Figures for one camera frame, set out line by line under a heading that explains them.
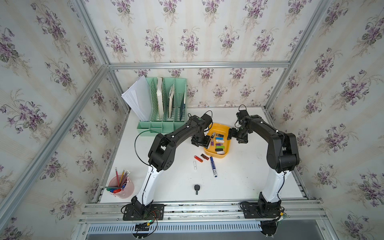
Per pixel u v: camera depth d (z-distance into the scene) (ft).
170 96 3.23
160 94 3.06
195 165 2.89
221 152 3.06
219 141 3.24
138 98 3.12
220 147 3.22
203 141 2.70
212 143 3.23
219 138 3.32
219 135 3.34
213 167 2.88
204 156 3.04
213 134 3.38
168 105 3.40
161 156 1.89
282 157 1.69
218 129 3.38
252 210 2.40
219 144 3.21
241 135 2.70
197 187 2.57
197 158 3.05
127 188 2.33
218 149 3.15
